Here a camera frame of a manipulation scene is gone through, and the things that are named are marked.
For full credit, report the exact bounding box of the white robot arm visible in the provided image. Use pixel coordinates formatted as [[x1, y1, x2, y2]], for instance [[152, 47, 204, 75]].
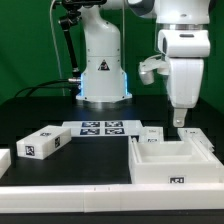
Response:
[[77, 0, 211, 127]]

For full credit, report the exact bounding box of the black camera stand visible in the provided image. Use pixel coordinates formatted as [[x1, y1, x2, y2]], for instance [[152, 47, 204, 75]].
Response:
[[55, 0, 81, 104]]

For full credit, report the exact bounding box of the white cable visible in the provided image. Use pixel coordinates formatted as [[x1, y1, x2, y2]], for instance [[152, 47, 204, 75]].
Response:
[[49, 0, 66, 97]]

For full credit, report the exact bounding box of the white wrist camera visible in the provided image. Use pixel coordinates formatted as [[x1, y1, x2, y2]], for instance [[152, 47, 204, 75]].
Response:
[[138, 54, 168, 85]]

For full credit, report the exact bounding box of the white fence rail front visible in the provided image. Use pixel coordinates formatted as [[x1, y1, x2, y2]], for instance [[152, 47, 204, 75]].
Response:
[[0, 183, 224, 213]]

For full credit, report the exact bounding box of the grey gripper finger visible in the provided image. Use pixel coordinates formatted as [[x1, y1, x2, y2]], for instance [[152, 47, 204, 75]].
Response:
[[173, 108, 187, 127]]

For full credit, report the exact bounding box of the white door panel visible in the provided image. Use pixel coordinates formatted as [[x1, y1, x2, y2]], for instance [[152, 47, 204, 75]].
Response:
[[177, 128, 214, 152], [139, 126, 164, 143]]

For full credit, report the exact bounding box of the white fence rail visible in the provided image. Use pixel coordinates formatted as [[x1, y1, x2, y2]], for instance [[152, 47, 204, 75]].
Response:
[[0, 149, 11, 178], [0, 183, 224, 213]]

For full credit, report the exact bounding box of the black cable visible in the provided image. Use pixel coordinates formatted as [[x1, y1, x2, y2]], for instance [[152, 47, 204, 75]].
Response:
[[13, 79, 83, 98]]

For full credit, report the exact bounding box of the white cabinet top block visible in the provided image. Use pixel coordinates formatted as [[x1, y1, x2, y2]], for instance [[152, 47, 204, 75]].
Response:
[[16, 125, 71, 160]]

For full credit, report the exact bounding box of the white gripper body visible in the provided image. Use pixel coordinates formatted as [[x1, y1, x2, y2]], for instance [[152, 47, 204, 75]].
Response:
[[166, 58, 204, 108]]

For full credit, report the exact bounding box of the white fence rail left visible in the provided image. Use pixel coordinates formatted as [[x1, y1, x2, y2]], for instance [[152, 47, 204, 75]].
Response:
[[0, 149, 11, 178]]

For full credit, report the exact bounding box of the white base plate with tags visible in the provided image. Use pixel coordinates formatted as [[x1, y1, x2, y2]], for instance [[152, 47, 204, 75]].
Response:
[[62, 120, 142, 137]]

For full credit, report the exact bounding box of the white cabinet body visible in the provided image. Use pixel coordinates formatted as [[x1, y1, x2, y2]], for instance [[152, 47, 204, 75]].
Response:
[[128, 138, 224, 184]]

